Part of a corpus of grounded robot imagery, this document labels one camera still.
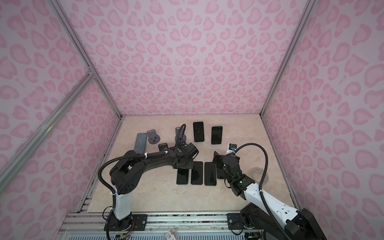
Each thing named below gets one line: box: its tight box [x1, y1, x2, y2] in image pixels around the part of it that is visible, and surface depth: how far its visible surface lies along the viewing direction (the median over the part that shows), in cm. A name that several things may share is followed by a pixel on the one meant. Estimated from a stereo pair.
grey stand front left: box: [158, 143, 168, 152], surface depth 94 cm
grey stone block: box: [134, 132, 147, 154], surface depth 103 cm
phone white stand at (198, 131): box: [193, 121, 205, 142], surface depth 100 cm
